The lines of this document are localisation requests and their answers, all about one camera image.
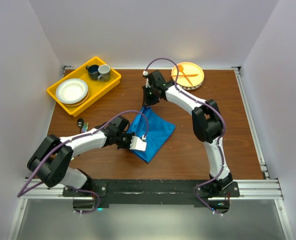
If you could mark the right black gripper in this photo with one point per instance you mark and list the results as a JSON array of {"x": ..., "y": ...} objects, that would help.
[{"x": 147, "y": 102}]

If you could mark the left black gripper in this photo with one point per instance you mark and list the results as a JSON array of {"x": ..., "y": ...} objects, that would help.
[{"x": 128, "y": 146}]

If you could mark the blue cloth napkin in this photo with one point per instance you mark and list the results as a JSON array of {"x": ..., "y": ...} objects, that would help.
[{"x": 159, "y": 131}]

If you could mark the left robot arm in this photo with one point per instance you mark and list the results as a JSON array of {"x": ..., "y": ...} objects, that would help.
[{"x": 50, "y": 164}]

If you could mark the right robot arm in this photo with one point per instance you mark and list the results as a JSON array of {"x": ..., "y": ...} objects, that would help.
[{"x": 208, "y": 125}]

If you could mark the iridescent metal fork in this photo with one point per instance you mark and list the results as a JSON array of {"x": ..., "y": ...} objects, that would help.
[{"x": 84, "y": 127}]

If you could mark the orange plastic spoon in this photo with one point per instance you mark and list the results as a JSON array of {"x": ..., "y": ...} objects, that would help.
[{"x": 181, "y": 69}]

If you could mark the yellow plastic plate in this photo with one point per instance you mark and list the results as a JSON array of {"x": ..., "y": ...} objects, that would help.
[{"x": 189, "y": 68}]

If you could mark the black spoon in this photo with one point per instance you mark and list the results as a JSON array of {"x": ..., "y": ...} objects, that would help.
[{"x": 80, "y": 124}]

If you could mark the orange plastic knife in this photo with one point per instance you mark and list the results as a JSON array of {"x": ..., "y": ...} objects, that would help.
[{"x": 181, "y": 74}]

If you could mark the grey mug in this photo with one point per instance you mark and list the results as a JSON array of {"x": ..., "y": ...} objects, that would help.
[{"x": 104, "y": 73}]

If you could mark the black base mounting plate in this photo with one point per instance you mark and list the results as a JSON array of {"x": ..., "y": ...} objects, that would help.
[{"x": 162, "y": 192}]

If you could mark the dark blue mug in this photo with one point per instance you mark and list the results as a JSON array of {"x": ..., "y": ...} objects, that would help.
[{"x": 93, "y": 71}]

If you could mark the white paper plate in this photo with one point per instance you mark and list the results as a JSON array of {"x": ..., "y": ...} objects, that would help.
[{"x": 71, "y": 91}]

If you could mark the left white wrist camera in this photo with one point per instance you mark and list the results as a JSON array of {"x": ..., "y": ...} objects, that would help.
[{"x": 137, "y": 144}]

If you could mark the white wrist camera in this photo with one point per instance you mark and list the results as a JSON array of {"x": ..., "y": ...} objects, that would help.
[
  {"x": 145, "y": 75},
  {"x": 137, "y": 144}
]

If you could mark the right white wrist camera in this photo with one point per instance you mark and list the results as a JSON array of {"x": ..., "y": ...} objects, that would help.
[{"x": 145, "y": 75}]

